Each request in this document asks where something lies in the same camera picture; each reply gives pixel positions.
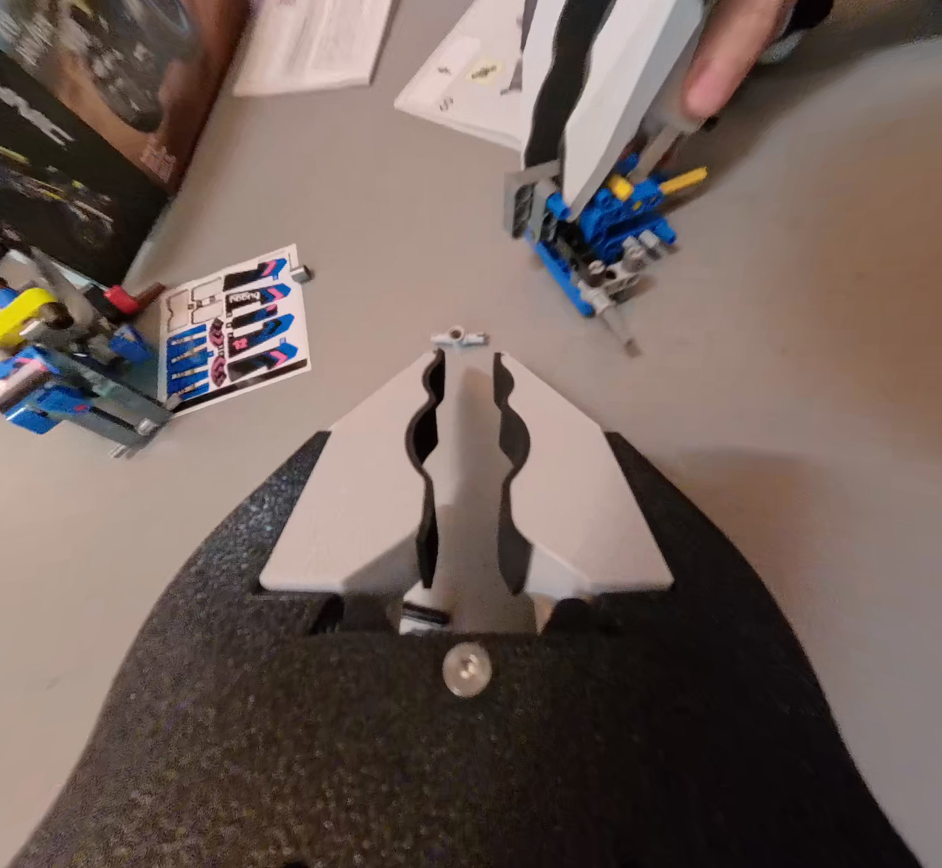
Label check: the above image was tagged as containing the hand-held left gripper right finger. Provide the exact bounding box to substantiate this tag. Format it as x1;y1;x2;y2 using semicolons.
492;353;674;598

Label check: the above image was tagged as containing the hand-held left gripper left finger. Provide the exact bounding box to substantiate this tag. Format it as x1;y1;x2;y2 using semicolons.
259;351;447;593

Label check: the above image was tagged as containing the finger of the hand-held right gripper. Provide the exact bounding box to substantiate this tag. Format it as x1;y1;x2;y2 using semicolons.
563;0;707;216
519;0;630;172

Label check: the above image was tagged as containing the blue grey lego sub-assembly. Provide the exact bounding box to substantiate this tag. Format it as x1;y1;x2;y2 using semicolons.
504;121;709;357

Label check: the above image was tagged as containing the lego instruction booklet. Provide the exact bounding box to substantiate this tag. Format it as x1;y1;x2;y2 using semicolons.
393;0;538;152

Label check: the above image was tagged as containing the lego sticker sheet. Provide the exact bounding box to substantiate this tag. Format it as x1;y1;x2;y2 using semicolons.
157;244;312;416

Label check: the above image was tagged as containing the partly built lego buggy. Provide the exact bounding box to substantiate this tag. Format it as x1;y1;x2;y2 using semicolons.
0;246;178;459

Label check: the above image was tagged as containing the lego set cardboard box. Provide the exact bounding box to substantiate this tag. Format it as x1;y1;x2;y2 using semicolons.
0;0;251;288

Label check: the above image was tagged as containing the person's right hand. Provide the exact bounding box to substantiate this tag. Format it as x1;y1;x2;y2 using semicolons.
680;0;847;122

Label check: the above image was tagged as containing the folded paper leaflet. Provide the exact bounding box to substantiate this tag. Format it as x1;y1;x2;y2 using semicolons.
234;0;415;98

